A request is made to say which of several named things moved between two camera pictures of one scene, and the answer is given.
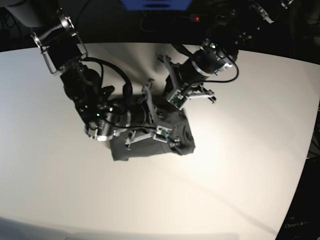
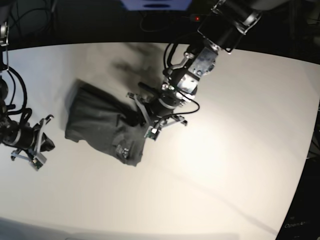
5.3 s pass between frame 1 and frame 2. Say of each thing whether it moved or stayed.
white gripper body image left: moved
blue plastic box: stayed
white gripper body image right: moved
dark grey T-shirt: moved
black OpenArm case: stayed
